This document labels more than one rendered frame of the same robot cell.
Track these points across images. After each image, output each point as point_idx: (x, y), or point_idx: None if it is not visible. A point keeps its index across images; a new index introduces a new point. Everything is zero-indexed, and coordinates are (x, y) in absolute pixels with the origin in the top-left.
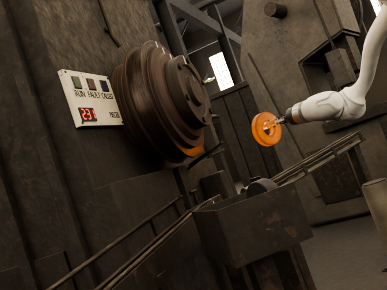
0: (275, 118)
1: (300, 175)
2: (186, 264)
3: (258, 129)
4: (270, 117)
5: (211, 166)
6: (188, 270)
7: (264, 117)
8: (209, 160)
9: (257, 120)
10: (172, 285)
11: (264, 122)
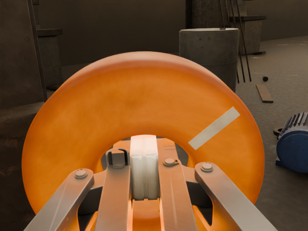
0: (241, 127)
1: None
2: None
3: (44, 174)
4: (196, 116)
5: (13, 143)
6: None
7: (130, 106)
8: (12, 125)
9: (49, 115)
10: None
11: (118, 141)
